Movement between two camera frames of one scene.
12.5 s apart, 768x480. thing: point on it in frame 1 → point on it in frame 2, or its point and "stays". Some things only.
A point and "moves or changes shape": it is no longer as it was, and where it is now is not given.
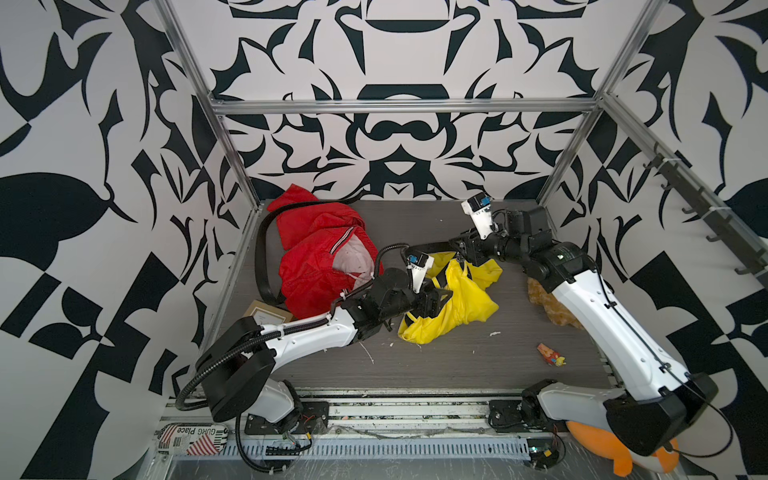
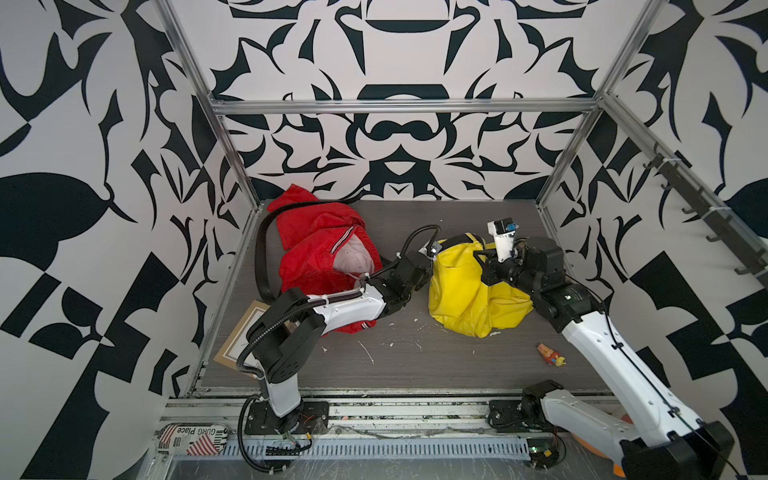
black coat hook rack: x=753 y=256 stays
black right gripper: x=473 y=246 → x=489 y=265
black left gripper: x=431 y=306 → x=422 y=279
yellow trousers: x=470 y=299 moves or changes shape
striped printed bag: x=199 y=439 stays
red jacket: x=325 y=251 stays
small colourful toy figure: x=550 y=356 stays
